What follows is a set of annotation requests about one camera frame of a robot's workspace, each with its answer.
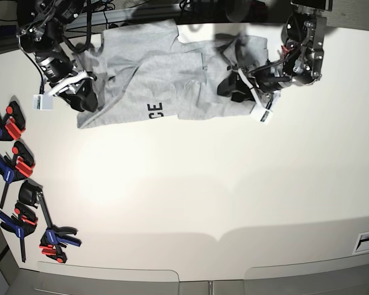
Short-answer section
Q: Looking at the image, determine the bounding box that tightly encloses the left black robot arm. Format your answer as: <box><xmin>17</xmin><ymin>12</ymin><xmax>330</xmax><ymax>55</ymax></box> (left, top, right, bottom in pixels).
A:
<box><xmin>217</xmin><ymin>1</ymin><xmax>333</xmax><ymax>109</ymax></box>

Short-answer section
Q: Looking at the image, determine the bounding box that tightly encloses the long blue red bar clamp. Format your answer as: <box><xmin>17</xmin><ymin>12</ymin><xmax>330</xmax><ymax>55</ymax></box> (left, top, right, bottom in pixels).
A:
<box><xmin>18</xmin><ymin>181</ymin><xmax>82</xmax><ymax>264</ymax></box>

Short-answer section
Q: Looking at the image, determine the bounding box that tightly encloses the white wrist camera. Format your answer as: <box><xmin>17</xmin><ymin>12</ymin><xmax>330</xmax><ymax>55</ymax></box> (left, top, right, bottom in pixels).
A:
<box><xmin>32</xmin><ymin>70</ymin><xmax>97</xmax><ymax>111</ymax></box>
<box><xmin>238</xmin><ymin>68</ymin><xmax>272</xmax><ymax>124</ymax></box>

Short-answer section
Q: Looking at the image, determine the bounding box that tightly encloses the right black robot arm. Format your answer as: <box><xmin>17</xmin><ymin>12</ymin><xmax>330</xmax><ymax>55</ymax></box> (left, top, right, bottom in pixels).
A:
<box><xmin>17</xmin><ymin>1</ymin><xmax>98</xmax><ymax>112</ymax></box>

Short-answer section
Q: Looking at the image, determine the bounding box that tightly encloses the top blue red bar clamp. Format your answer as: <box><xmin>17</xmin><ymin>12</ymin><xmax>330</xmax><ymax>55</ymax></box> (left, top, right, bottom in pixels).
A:
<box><xmin>0</xmin><ymin>101</ymin><xmax>26</xmax><ymax>141</ymax></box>

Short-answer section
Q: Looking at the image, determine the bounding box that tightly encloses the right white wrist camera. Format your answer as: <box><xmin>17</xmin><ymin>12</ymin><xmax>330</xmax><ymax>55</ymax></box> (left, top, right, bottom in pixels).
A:
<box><xmin>32</xmin><ymin>70</ymin><xmax>97</xmax><ymax>111</ymax></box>

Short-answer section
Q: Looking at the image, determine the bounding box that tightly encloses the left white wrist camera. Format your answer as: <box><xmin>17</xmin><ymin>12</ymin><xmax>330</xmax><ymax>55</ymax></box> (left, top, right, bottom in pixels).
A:
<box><xmin>238</xmin><ymin>68</ymin><xmax>272</xmax><ymax>124</ymax></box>

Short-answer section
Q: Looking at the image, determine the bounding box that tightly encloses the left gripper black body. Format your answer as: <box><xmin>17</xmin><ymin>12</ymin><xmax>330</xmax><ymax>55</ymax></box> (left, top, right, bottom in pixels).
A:
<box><xmin>217</xmin><ymin>66</ymin><xmax>256</xmax><ymax>103</ymax></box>

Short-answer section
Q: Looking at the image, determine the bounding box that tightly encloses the grey T-shirt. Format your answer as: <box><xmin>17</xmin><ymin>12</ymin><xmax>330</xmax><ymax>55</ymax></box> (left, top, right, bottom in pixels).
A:
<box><xmin>76</xmin><ymin>20</ymin><xmax>268</xmax><ymax>129</ymax></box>

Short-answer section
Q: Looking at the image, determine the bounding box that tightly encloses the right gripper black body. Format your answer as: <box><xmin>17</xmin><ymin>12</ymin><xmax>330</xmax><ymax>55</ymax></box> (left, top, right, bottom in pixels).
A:
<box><xmin>59</xmin><ymin>79</ymin><xmax>98</xmax><ymax>112</ymax></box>

